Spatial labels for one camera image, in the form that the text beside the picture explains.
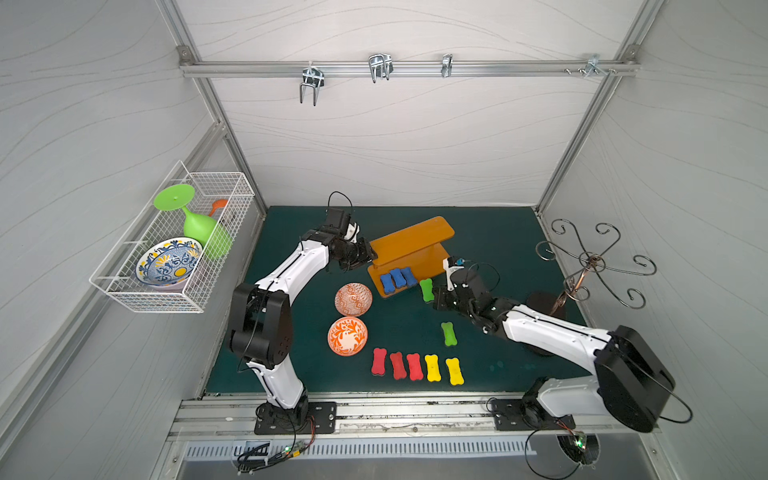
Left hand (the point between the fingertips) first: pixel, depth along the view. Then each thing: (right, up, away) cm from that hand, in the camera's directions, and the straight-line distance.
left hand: (374, 257), depth 89 cm
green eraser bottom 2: (+22, -23, -3) cm, 32 cm away
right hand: (+17, -9, -3) cm, 20 cm away
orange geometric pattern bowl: (-7, -14, +5) cm, 17 cm away
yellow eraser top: (+16, -30, -9) cm, 35 cm away
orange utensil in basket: (-42, +15, -9) cm, 45 cm away
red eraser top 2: (+12, -31, -9) cm, 34 cm away
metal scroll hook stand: (+51, 0, -22) cm, 56 cm away
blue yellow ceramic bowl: (-43, +1, -26) cm, 50 cm away
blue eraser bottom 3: (+11, -7, +10) cm, 16 cm away
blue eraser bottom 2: (+7, -8, +9) cm, 14 cm away
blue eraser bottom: (+4, -9, +8) cm, 12 cm away
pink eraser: (+2, -28, -8) cm, 29 cm away
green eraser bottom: (+16, -9, -3) cm, 18 cm away
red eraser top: (+7, -30, -9) cm, 32 cm away
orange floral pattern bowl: (-8, -23, -3) cm, 25 cm away
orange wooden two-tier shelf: (+13, +3, +2) cm, 14 cm away
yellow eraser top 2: (+23, -31, -9) cm, 39 cm away
